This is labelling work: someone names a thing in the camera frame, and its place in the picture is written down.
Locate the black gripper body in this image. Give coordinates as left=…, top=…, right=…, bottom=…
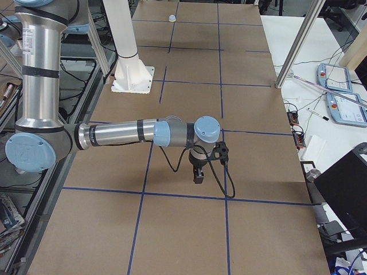
left=189, top=144, right=215, bottom=170

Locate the light blue call bell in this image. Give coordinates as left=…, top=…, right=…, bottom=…
left=169, top=14, right=177, bottom=22

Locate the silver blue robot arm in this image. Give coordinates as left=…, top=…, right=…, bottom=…
left=5, top=1, right=228, bottom=184

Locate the lower orange black connector box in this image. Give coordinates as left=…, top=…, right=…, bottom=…
left=292, top=130, right=306, bottom=149

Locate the orange black connector box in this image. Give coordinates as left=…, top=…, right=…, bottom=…
left=287, top=111, right=299, bottom=126
left=292, top=130, right=306, bottom=149

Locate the upper orange black connector box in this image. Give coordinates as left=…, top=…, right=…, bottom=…
left=287, top=111, right=299, bottom=126

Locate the white paper sheet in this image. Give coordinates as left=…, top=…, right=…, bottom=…
left=300, top=135, right=326, bottom=163

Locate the black marker pen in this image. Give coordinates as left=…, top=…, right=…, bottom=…
left=307, top=108, right=329, bottom=121

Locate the black computer case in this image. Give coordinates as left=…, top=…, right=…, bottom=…
left=314, top=150, right=366, bottom=238

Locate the lower teach pendant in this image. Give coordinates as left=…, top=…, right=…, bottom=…
left=326, top=93, right=366, bottom=128

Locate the teach pendant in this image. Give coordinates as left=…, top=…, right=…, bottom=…
left=317, top=63, right=353, bottom=93
left=326, top=93, right=366, bottom=128

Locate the upper teach pendant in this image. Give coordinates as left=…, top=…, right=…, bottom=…
left=317, top=63, right=353, bottom=93

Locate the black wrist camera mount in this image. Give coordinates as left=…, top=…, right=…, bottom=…
left=209, top=141, right=229, bottom=166

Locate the white camera mast with base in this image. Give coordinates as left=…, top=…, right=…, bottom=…
left=103, top=0, right=155, bottom=94

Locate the aluminium frame post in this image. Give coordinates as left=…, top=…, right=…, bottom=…
left=275, top=0, right=326, bottom=89

